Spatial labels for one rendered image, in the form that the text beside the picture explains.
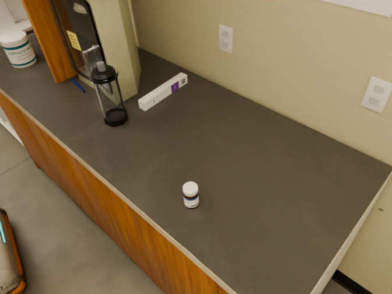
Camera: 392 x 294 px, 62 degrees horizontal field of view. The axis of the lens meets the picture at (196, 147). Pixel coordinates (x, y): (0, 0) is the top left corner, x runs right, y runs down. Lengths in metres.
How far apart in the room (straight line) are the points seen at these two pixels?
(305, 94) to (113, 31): 0.78
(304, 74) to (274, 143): 0.28
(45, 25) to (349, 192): 1.39
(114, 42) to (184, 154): 0.53
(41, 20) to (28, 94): 0.35
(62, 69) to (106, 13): 0.51
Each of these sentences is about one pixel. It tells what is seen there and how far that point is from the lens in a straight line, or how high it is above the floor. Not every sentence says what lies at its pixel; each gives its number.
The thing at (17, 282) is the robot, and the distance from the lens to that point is 2.07.
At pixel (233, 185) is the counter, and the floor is 0.94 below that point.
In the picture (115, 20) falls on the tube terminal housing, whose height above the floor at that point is 1.29.
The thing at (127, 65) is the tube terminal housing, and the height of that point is 1.10.
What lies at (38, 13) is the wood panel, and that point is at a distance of 1.63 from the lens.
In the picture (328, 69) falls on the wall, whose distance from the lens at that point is 1.24.
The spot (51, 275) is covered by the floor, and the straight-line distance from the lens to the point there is 2.19.
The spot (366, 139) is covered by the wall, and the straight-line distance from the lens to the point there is 1.32.
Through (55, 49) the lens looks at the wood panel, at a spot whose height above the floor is 1.10.
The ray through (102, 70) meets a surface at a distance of 1.27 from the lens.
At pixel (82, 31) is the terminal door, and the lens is 1.42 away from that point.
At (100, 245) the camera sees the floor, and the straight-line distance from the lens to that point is 2.17.
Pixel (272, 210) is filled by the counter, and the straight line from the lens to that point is 1.06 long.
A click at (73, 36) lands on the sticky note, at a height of 1.20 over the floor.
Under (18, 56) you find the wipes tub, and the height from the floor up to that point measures 1.01.
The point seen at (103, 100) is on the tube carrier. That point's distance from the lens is 1.31.
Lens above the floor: 1.81
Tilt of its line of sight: 45 degrees down
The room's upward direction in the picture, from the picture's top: 4 degrees counter-clockwise
